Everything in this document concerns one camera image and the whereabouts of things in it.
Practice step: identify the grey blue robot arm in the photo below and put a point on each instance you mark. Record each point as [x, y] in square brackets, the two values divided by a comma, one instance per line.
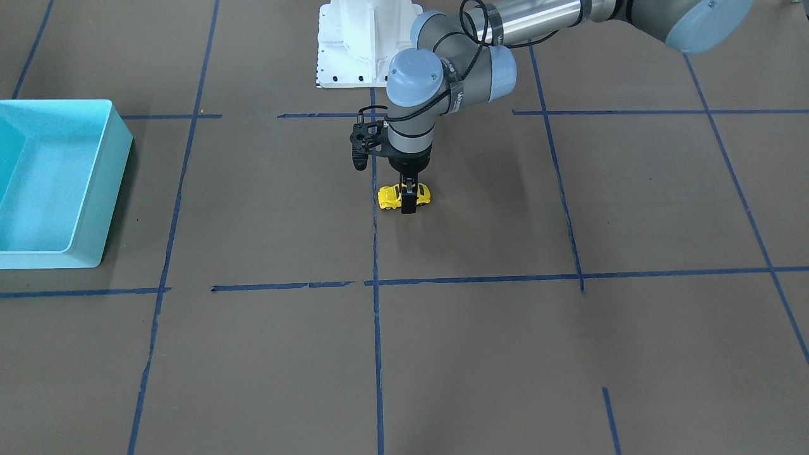
[458, 61]

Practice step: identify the light blue plastic bin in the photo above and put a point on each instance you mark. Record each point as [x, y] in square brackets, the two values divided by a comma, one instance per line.
[62, 163]

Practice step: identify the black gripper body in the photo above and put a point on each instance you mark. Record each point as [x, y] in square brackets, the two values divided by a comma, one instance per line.
[409, 165]

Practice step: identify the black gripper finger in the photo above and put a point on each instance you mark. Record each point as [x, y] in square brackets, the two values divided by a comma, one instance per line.
[409, 196]

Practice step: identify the yellow beetle toy car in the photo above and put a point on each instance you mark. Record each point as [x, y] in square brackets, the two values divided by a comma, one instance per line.
[389, 197]

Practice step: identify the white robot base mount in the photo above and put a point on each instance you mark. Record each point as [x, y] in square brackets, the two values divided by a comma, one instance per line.
[357, 41]

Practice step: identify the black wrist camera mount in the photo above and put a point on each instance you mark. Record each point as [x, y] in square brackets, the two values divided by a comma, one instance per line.
[367, 139]

